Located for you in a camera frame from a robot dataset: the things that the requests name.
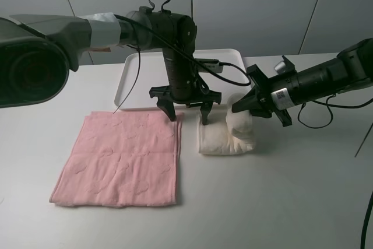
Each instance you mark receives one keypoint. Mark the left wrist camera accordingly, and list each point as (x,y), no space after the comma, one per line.
(212,64)

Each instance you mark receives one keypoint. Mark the white plastic tray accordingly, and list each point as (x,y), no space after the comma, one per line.
(141,72)

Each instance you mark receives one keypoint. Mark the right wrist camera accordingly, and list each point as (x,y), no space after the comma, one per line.
(284,66)

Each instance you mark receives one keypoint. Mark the white towel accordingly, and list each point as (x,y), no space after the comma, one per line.
(226,133)

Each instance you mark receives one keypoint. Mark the pink towel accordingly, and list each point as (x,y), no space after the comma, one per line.
(122,159)

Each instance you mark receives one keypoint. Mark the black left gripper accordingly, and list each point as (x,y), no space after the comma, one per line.
(167,95)

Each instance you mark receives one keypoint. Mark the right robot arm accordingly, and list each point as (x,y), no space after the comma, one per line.
(350,70)

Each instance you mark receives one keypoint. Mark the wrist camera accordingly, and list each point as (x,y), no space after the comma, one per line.
(212,64)
(284,66)

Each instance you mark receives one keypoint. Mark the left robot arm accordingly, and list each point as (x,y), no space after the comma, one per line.
(39,51)

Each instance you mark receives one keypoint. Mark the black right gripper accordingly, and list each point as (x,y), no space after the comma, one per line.
(259,100)

